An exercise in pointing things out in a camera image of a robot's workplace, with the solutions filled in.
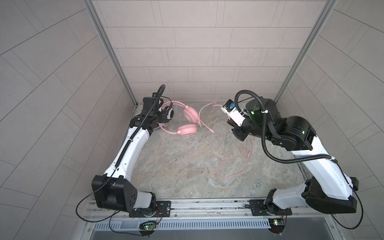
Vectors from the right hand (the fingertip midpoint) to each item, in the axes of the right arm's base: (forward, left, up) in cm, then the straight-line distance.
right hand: (227, 121), depth 58 cm
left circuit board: (-29, +36, -34) cm, 58 cm away
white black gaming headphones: (+34, +30, -28) cm, 53 cm away
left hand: (+20, +29, -11) cm, 37 cm away
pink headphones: (+14, +15, -10) cm, 23 cm away
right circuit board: (-31, -22, -40) cm, 55 cm away
